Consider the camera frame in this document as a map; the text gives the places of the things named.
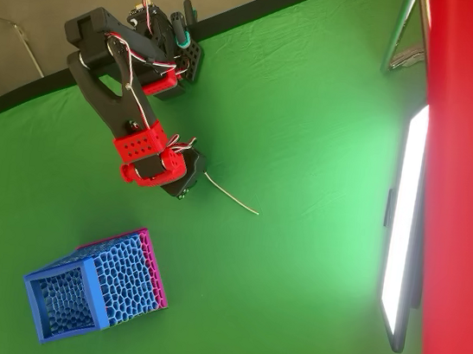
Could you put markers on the blue and pink lattice box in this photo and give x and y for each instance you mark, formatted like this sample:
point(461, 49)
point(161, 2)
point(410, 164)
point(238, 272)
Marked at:
point(127, 276)

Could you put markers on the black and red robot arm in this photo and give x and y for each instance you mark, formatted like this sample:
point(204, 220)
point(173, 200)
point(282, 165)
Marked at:
point(111, 104)

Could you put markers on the thin white stick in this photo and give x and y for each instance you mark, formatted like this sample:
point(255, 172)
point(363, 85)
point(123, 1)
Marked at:
point(230, 194)

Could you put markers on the green cloth with black border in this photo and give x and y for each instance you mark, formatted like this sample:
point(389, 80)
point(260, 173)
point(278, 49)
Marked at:
point(288, 149)

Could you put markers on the thin grey metal rod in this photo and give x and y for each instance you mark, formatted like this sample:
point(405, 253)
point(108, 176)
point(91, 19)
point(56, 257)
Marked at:
point(20, 33)

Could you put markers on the bright rectangular light panel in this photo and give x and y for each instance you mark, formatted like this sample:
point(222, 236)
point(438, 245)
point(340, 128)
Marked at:
point(403, 216)

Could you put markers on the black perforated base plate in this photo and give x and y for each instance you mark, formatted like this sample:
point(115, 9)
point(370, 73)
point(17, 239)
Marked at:
point(192, 60)

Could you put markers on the chrome metal stand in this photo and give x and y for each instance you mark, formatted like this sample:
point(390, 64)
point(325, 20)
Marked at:
point(396, 36)

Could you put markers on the large red blurred object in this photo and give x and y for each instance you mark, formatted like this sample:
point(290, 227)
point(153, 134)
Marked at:
point(469, 194)

